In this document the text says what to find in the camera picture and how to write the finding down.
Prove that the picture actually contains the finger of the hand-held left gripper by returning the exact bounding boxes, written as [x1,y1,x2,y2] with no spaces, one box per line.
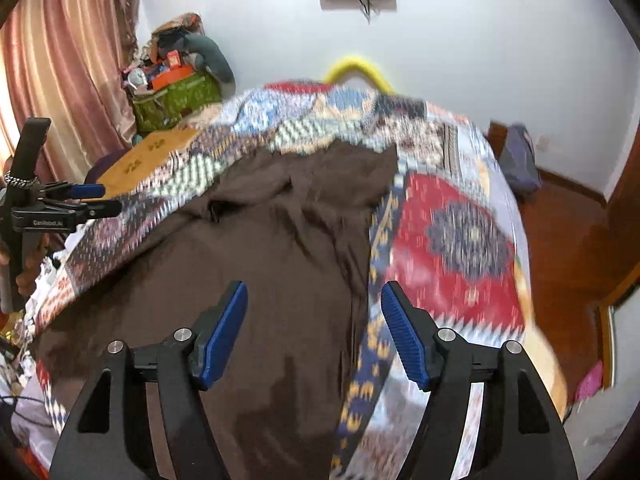
[60,183,107,200]
[70,200,123,221]

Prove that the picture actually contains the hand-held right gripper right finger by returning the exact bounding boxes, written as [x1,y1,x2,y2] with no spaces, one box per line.
[381,281,580,480]

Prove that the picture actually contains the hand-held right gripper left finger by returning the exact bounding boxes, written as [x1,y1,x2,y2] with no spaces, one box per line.
[48,281,249,480]

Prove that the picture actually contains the brown garment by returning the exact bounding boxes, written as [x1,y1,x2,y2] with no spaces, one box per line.
[36,139,399,480]

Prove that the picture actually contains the person's left hand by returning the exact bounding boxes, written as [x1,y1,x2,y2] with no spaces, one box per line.
[0,234,50,297]

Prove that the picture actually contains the wooden board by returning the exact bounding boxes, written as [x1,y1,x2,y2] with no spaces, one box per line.
[96,128,201,196]

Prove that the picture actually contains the patchwork printed blanket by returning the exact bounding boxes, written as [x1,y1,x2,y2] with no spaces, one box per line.
[22,80,535,480]

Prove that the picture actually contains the green patterned storage bag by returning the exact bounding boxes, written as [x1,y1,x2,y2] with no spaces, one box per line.
[131,73,223,136]

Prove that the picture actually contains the pink curtain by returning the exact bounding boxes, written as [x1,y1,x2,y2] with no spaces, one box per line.
[0,0,142,183]

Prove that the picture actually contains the orange box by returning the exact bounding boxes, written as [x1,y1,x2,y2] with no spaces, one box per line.
[151,64,195,92]

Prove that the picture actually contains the grey plush toy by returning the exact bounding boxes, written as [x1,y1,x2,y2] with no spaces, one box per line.
[181,32,236,86]

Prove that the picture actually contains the pink cloth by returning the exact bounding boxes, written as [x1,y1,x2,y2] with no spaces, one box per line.
[575,360,605,403]

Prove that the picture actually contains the purple-grey bag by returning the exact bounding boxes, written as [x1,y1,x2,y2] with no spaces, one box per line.
[498,124,542,196]

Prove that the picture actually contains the yellow curved bar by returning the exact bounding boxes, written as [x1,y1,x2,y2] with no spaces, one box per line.
[322,57,395,95]

